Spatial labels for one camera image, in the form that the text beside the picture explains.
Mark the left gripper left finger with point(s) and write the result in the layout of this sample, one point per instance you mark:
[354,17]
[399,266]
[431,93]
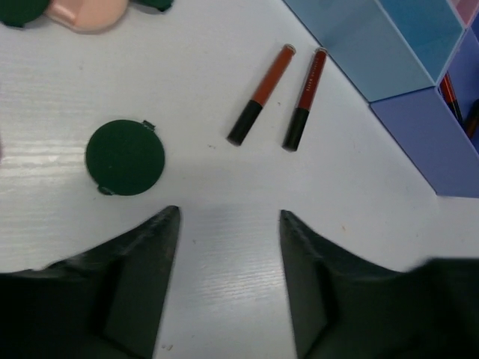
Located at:
[106,302]

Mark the three-compartment organizer box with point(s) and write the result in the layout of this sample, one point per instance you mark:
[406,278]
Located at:
[396,53]

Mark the slanted red lip gloss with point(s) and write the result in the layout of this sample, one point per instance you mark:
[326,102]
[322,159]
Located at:
[471,122]

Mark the green round puff top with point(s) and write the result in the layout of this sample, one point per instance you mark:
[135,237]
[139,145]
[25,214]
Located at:
[159,5]

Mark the red lip gloss tube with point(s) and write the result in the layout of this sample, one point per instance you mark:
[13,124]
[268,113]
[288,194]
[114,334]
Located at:
[261,95]

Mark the green round puff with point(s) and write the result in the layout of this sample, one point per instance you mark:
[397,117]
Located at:
[17,13]
[125,157]
[159,5]

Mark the pink puff upper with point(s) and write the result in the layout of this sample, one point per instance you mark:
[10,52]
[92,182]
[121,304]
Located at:
[87,16]

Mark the long red lip gloss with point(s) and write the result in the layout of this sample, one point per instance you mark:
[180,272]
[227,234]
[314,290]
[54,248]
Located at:
[449,96]

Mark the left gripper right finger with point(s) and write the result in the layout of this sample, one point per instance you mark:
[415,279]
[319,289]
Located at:
[342,306]

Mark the dark red lip gloss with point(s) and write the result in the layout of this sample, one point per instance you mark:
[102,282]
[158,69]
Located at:
[306,98]

